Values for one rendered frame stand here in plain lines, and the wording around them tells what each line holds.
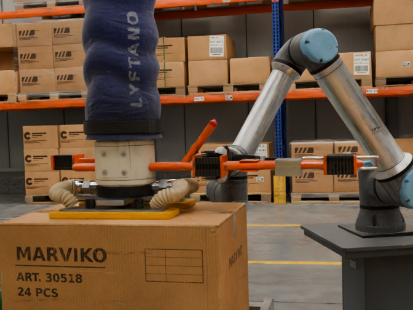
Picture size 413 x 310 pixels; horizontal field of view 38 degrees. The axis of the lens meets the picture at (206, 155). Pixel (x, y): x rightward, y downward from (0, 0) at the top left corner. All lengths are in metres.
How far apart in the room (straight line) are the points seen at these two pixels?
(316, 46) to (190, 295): 0.95
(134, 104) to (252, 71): 7.22
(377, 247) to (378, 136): 0.38
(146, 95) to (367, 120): 0.82
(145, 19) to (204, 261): 0.67
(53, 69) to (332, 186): 4.54
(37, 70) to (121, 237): 8.28
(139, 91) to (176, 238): 0.42
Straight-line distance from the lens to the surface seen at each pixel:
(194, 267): 1.50
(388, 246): 2.21
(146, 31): 1.68
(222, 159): 1.62
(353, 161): 1.59
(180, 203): 1.75
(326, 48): 2.05
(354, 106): 2.11
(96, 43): 1.68
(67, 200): 1.69
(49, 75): 9.65
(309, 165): 1.60
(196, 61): 8.97
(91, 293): 1.61
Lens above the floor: 1.20
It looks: 3 degrees down
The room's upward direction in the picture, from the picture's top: 2 degrees counter-clockwise
